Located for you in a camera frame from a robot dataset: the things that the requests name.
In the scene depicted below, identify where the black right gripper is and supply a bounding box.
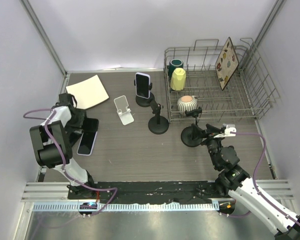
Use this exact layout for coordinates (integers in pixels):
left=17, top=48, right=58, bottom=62
left=191, top=124, right=226, bottom=169

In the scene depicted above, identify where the lilac-case phone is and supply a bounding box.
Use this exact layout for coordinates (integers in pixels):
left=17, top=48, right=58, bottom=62
left=135, top=72, right=150, bottom=99
left=77, top=132, right=97, bottom=156

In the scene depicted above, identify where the black round-base phone stand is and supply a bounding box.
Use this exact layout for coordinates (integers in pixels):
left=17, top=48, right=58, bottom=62
left=148, top=100, right=169, bottom=135

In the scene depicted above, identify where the black phone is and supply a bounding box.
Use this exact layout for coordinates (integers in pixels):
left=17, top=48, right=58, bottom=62
left=82, top=117, right=99, bottom=133

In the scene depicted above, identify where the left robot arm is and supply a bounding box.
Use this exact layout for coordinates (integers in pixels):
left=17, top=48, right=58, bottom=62
left=23, top=93, right=96, bottom=200

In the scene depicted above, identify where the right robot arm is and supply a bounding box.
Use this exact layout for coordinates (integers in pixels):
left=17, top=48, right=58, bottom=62
left=192, top=124, right=300, bottom=240

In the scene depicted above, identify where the white folding phone stand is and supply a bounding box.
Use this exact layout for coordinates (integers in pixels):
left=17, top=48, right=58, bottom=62
left=114, top=95, right=134, bottom=126

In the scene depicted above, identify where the striped white ceramic bowl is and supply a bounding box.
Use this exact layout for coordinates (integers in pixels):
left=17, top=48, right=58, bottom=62
left=177, top=95, right=198, bottom=116

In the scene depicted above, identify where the white square plate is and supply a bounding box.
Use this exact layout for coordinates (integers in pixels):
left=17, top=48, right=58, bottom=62
left=66, top=75, right=109, bottom=110

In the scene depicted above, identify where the yellow faceted cup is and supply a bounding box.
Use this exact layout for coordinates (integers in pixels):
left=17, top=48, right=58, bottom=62
left=170, top=67, right=186, bottom=91

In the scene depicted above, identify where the floral square plate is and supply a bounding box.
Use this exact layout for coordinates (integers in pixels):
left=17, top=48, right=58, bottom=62
left=215, top=37, right=239, bottom=91

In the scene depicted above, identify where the dark green mug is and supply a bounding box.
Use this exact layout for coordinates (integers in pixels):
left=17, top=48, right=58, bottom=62
left=168, top=58, right=184, bottom=75

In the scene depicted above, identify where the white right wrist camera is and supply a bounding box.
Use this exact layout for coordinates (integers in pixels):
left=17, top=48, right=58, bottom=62
left=214, top=123, right=237, bottom=138

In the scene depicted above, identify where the grey wire dish rack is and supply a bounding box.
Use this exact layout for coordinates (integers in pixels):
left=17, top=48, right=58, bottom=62
left=164, top=37, right=280, bottom=123

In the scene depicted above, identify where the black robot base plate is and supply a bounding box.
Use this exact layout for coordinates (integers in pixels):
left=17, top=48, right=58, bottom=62
left=67, top=180, right=228, bottom=205

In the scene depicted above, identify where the white slotted cable duct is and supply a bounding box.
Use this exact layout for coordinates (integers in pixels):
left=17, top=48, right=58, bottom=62
left=32, top=201, right=219, bottom=212

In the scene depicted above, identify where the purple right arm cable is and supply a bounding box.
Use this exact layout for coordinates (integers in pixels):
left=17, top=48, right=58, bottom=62
left=224, top=131, right=300, bottom=235

